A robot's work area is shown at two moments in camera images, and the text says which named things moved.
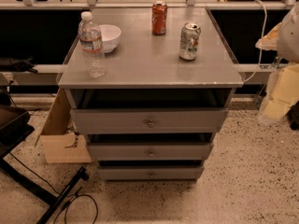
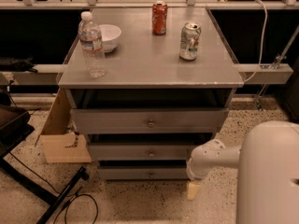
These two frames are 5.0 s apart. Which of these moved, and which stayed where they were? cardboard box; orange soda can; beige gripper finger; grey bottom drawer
Moved: beige gripper finger
Stayed: cardboard box; grey bottom drawer; orange soda can
